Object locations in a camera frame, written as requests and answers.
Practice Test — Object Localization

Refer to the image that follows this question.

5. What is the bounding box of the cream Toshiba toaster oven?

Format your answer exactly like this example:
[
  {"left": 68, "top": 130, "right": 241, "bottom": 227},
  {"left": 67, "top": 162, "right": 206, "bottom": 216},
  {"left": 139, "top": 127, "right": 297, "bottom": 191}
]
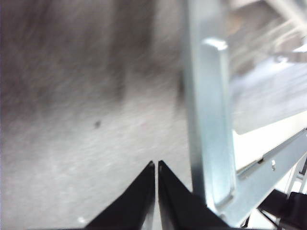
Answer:
[{"left": 247, "top": 153, "right": 307, "bottom": 230}]

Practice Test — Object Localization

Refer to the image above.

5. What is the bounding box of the glass oven door with handle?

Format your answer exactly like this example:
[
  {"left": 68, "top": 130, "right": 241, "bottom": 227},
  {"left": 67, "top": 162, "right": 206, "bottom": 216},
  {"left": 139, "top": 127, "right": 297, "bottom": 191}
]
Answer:
[{"left": 181, "top": 0, "right": 307, "bottom": 230}]

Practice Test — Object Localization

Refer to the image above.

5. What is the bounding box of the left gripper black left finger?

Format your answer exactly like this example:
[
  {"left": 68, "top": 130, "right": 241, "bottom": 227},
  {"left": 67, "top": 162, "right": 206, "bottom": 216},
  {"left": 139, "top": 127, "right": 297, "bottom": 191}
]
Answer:
[{"left": 83, "top": 160, "right": 156, "bottom": 230}]

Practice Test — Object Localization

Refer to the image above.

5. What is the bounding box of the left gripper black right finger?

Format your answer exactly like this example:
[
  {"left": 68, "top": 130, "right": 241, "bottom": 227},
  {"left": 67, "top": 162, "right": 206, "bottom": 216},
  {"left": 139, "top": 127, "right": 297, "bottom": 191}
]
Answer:
[{"left": 157, "top": 160, "right": 231, "bottom": 230}]

